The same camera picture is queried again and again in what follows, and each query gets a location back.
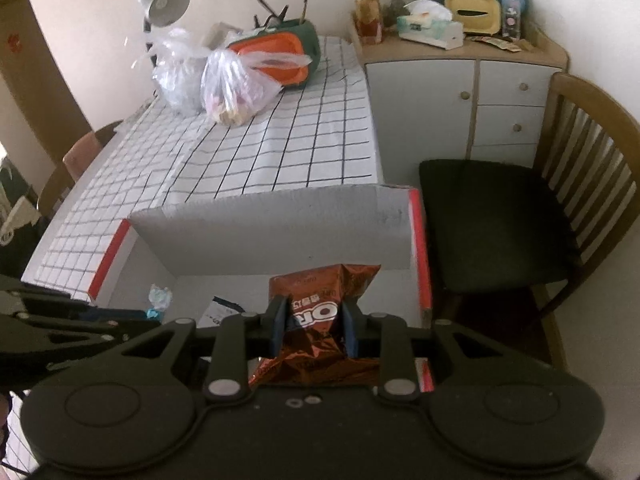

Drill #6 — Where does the small light blue packet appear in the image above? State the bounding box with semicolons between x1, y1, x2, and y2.
147;284;173;321

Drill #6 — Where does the clear plastic bag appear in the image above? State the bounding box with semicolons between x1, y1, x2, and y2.
150;27;221;116

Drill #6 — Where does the light blue container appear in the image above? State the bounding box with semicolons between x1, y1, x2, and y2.
492;0;528;41

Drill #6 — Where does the bunch of brushes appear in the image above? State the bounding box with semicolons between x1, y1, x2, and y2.
247;0;311;28

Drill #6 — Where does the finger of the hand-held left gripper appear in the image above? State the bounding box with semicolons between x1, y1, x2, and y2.
0;317;168;386
0;274;163;323

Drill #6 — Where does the yellow tissue holder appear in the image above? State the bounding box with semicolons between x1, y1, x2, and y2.
444;0;501;37

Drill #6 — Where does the white cabinet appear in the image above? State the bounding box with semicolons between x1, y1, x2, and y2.
347;22;571;166

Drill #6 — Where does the wooden slatted chair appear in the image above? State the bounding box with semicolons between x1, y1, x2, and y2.
419;72;640;376

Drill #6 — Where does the silver desk lamp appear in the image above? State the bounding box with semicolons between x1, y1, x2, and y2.
134;0;192;56

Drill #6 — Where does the shiny red-brown snack packet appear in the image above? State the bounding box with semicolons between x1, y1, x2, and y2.
248;262;383;388

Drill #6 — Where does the checked tablecloth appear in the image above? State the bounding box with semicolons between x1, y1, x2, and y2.
22;35;386;306

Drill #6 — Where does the white and dark packet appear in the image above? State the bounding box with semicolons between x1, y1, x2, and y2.
197;296;246;328

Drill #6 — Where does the plastic bag with pink snacks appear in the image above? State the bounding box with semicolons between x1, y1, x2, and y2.
201;47;313;127

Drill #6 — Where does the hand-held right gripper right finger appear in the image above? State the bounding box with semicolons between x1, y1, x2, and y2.
342;296;511;403

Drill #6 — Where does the pink cloth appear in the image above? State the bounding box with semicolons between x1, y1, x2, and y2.
62;131;108;183

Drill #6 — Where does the green and white tissue box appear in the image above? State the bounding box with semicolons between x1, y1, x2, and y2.
397;0;463;51

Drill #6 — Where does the wooden chair with cloth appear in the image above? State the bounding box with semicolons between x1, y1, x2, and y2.
37;120;123;221

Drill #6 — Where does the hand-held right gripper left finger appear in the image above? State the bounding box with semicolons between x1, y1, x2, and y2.
122;295;291;403

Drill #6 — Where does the wooden door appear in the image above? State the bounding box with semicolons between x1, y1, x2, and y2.
0;0;76;166

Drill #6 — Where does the orange and green bag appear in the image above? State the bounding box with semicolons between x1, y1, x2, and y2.
227;20;323;92

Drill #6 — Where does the amber liquid bottle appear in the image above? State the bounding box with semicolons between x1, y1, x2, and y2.
350;0;385;45

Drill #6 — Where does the red cardboard box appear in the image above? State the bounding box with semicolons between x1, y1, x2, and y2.
87;183;436;396

